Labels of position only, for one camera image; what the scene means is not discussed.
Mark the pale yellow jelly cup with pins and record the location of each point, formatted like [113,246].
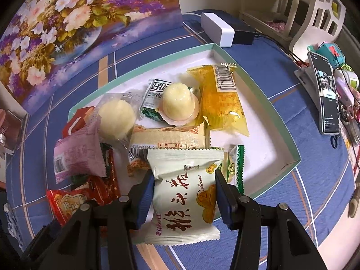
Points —
[177,101]

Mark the clear packet with round pastry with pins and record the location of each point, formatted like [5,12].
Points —
[116,118]

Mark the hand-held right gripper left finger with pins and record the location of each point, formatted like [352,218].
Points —
[143,202]

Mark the yellow transparent snack packet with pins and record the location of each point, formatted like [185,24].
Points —
[222,104]

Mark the red snack packet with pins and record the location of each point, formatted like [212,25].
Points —
[67,202]

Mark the round cracker packet green edge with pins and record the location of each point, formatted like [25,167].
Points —
[232,168]

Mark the grey phone stand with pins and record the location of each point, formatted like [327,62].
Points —
[308,84]

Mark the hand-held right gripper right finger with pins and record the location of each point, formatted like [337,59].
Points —
[225,202]

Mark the brown-red snack packet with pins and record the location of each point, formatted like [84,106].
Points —
[77,121]

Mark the white rectangular box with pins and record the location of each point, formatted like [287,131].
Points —
[218,29]

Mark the beige bread packet with barcode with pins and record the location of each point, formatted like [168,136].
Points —
[168,137]

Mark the flower painting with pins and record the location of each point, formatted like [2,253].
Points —
[70,33]

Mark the white and green snack packet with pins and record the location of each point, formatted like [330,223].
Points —
[153,95]

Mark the white cut-out chair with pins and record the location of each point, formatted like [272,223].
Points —
[317,8]

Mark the black power adapter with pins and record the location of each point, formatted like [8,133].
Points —
[244,33]

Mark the blue and white small packet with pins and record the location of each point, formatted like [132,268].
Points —
[13,227]

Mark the smartphone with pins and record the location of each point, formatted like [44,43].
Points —
[326,95]

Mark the pink wrapped flower bouquet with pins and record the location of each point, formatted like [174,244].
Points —
[11,129]

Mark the cream packet with orange print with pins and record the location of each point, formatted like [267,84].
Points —
[182,197]

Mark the teal-edged white cardboard tray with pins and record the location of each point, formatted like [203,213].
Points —
[264,146]

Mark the purple snack packet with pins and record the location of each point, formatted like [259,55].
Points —
[78,154]

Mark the teal toy camera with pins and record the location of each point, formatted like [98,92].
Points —
[332,54]

